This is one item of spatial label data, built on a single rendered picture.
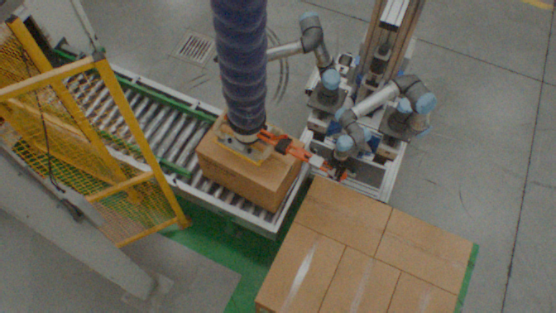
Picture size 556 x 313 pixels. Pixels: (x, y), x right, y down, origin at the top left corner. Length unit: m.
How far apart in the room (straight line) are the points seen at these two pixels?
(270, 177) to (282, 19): 2.43
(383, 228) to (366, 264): 0.29
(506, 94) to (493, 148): 0.66
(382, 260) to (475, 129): 1.85
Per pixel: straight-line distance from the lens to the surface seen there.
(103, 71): 2.02
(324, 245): 3.13
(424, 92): 2.43
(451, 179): 4.18
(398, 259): 3.20
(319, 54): 2.82
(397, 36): 2.66
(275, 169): 2.86
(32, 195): 1.89
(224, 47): 2.00
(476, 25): 5.36
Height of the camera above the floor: 3.54
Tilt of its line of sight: 62 degrees down
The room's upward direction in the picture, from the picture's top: 3 degrees clockwise
